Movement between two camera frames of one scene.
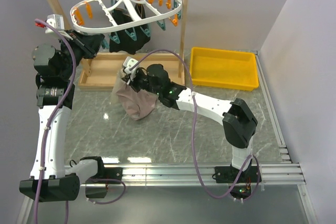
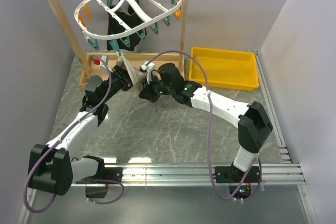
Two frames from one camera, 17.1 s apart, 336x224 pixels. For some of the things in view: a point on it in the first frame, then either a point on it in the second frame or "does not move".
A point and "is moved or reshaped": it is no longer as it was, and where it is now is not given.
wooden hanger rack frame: x=100 y=71 does not move
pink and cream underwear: x=138 y=104 is moved or reshaped
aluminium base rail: x=289 y=173 does not move
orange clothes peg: x=175 y=21 -> x=177 y=14
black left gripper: x=88 y=44 -> x=123 y=76
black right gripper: x=133 y=83 -> x=147 y=93
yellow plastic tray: x=224 y=68 does not move
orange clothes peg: x=79 y=18 does not move
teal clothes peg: x=105 y=43 -> x=115 y=45
